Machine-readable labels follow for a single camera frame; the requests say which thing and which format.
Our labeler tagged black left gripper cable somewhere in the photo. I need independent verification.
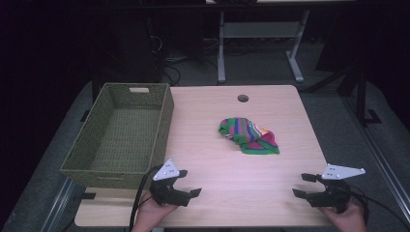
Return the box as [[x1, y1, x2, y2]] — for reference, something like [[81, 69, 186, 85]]
[[129, 164, 164, 232]]

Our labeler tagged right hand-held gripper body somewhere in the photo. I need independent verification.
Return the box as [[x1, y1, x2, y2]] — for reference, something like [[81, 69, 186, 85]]
[[306, 162, 366, 215]]

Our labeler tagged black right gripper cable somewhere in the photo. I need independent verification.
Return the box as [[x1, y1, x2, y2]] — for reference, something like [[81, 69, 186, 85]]
[[349, 190, 410, 232]]

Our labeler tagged grey metal desk frame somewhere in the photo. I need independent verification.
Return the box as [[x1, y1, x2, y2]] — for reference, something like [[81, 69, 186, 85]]
[[217, 9, 311, 85]]

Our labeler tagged person's right hand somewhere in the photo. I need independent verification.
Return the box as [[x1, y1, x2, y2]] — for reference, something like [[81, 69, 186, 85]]
[[317, 200, 368, 232]]

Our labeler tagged green woven basket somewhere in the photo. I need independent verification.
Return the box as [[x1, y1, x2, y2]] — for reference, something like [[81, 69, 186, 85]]
[[59, 82, 175, 190]]

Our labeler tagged black table clamp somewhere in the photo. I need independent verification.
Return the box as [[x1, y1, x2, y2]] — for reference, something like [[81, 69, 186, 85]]
[[76, 191, 97, 201]]

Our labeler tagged black metal stand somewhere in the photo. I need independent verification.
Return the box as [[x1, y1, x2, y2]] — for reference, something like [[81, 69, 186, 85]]
[[303, 62, 383, 128]]

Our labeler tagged tangle of floor cables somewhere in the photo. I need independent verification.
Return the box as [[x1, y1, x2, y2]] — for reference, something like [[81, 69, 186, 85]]
[[149, 33, 223, 86]]

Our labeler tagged colourful striped sock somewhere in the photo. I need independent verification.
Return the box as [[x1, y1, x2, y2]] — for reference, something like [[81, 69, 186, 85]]
[[218, 116, 280, 156]]

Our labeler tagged person's left hand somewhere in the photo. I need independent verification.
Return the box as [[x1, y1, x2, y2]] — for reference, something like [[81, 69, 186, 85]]
[[131, 189, 179, 232]]

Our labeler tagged silver metal rail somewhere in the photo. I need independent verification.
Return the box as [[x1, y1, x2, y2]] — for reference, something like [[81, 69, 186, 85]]
[[40, 177, 80, 232], [341, 96, 410, 223]]

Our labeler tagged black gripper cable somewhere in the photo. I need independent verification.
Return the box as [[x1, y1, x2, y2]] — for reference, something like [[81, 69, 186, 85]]
[[129, 164, 164, 232], [349, 190, 410, 232]]

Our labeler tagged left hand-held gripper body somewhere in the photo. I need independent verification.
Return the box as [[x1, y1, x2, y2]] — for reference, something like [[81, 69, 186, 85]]
[[149, 158, 191, 208]]

